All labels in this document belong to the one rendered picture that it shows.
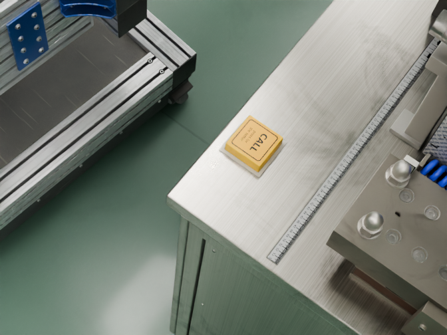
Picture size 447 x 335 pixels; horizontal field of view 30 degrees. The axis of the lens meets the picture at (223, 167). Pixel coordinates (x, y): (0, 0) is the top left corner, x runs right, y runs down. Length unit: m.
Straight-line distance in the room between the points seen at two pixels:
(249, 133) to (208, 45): 1.21
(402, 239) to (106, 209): 1.23
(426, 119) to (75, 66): 1.16
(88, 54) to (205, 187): 1.02
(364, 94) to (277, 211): 0.28
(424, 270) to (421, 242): 0.04
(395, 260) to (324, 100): 0.36
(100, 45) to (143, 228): 0.51
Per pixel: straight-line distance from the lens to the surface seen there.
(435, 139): 1.27
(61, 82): 2.26
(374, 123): 1.46
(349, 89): 1.48
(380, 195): 1.25
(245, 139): 1.37
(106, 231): 2.29
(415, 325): 1.27
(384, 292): 1.32
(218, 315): 1.72
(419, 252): 1.24
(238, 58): 2.56
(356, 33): 1.55
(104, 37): 2.33
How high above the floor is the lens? 2.14
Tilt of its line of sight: 64 degrees down
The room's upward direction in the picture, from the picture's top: 11 degrees clockwise
